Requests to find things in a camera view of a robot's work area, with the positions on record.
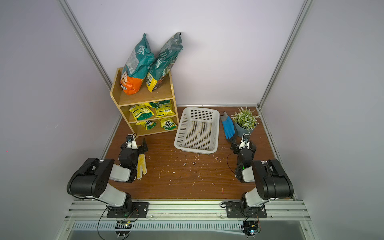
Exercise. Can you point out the yellow packet shelf back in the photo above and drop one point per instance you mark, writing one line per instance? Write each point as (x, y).
(159, 104)

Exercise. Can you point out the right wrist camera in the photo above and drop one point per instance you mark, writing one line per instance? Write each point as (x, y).
(244, 139)

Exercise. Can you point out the yellow packet bottom shelf left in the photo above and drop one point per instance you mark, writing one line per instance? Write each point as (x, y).
(147, 125)

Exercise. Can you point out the yellow knit work glove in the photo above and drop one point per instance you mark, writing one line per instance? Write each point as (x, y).
(141, 167)

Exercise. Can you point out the green orange fertilizer bag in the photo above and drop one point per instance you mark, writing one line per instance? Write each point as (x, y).
(137, 67)

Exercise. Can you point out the left controller board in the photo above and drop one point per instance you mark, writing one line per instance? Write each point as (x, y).
(123, 229)

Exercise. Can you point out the potted green plant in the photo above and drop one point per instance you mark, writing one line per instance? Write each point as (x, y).
(245, 121)

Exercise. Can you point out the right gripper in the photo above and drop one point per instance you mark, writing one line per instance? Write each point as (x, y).
(245, 151)

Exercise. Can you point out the wooden three-tier shelf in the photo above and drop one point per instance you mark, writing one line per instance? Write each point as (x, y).
(124, 102)

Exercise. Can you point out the green yellow fertilizer bag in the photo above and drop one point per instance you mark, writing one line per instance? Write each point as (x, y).
(164, 62)

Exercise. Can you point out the white plastic basket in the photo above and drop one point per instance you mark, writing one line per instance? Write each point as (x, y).
(198, 131)

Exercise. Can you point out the yellow packet shelf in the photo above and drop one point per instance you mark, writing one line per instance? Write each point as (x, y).
(168, 124)
(141, 112)
(147, 125)
(159, 104)
(164, 111)

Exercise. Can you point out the aluminium mounting rail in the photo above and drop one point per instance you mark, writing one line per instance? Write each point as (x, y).
(212, 210)

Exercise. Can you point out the yellow packet bottom shelf right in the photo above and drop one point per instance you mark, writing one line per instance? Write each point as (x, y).
(168, 124)

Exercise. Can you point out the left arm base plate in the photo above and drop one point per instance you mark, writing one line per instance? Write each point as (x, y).
(129, 210)

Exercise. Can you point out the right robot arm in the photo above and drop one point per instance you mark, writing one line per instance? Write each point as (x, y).
(271, 180)

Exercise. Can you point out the right controller board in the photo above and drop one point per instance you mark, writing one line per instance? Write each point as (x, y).
(251, 228)

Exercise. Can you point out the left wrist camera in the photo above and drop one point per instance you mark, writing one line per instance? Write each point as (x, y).
(131, 141)

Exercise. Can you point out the controller board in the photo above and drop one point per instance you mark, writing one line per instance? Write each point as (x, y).
(123, 229)
(251, 228)

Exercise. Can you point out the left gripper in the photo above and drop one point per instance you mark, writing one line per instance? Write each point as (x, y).
(140, 149)

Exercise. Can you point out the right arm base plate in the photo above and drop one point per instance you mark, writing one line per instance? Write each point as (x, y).
(236, 210)

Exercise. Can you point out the blue rubber glove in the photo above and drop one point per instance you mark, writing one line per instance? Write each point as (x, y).
(229, 128)

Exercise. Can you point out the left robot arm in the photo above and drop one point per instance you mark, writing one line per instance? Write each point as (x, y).
(91, 180)

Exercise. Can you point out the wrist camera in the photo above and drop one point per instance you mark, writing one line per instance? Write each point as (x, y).
(131, 141)
(244, 139)

